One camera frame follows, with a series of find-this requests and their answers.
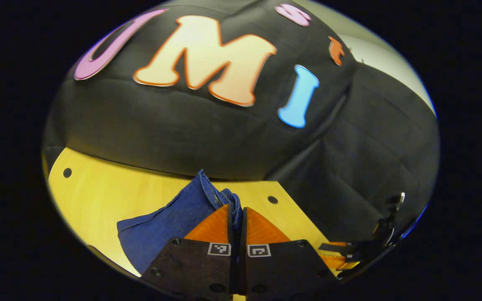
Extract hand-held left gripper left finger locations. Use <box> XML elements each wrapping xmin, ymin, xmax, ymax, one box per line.
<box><xmin>141</xmin><ymin>204</ymin><xmax>236</xmax><ymax>300</ymax></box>

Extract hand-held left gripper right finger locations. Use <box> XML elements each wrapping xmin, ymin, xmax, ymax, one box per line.
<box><xmin>237</xmin><ymin>207</ymin><xmax>343</xmax><ymax>298</ymax></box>

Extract blue denim jeans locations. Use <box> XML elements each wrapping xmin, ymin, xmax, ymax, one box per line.
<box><xmin>117</xmin><ymin>169</ymin><xmax>244</xmax><ymax>275</ymax></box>

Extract black backdrop cloth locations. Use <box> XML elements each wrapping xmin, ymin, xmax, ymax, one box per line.
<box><xmin>41</xmin><ymin>0</ymin><xmax>441</xmax><ymax>253</ymax></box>

